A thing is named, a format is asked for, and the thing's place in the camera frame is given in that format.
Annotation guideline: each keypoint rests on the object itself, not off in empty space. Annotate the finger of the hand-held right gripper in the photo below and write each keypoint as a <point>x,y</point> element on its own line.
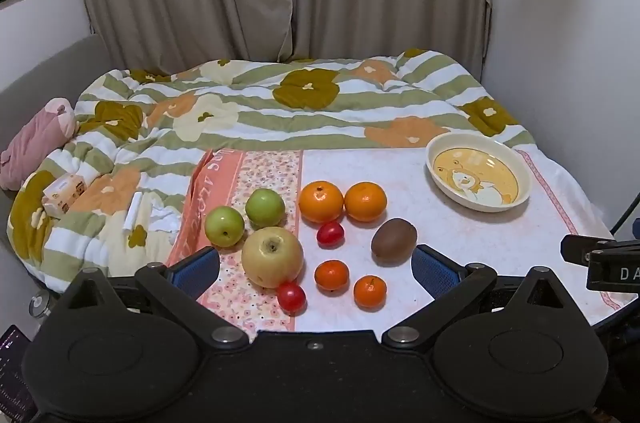
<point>577,248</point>

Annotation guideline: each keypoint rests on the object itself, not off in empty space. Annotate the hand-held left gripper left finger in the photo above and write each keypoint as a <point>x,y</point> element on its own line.
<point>196,272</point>

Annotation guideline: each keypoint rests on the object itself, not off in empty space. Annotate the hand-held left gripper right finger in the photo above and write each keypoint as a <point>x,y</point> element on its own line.
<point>434,272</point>

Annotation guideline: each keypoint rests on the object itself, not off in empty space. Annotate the brown kiwi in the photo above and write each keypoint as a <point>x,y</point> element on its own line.
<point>394,239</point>

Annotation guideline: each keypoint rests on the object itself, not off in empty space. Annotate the green apple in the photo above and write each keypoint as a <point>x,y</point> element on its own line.
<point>265,207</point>
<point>224,227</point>

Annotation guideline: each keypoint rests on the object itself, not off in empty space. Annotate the small mandarin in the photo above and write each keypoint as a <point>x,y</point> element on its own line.
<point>331,275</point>
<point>370,292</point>

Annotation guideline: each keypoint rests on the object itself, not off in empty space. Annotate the large yellow apple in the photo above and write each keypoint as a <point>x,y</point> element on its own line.
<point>272,257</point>

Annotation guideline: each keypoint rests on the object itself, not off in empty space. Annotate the large orange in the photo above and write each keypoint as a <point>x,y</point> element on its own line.
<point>321,202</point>
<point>366,202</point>

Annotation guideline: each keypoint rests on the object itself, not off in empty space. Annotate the red cherry tomato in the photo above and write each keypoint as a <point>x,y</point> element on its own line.
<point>330,234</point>
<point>291,297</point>

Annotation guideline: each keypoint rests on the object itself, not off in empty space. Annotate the cream cartoon bowl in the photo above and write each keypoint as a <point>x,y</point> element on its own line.
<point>477,175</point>

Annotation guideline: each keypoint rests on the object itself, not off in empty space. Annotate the pink floral cloth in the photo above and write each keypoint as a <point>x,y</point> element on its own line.
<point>475,243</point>

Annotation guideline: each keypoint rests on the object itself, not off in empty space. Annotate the crumpled white tissue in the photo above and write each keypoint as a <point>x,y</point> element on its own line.
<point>164,218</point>

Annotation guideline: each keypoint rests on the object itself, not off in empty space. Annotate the white tube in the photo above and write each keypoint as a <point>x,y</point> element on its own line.
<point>133,212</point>

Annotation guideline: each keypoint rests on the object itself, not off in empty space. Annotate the tissue packet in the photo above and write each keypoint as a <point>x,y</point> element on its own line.
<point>62,195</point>

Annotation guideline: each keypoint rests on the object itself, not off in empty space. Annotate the round metal knob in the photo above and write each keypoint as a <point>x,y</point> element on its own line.
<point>39,305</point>

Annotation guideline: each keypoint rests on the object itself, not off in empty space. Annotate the striped floral blanket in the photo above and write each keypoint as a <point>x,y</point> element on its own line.
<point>300,123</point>

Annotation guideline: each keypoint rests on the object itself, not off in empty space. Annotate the black smartphone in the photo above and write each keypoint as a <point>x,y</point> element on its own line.
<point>14,373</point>

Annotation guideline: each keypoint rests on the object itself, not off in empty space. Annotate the pink plush toy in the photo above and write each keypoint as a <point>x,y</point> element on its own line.
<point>35,138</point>

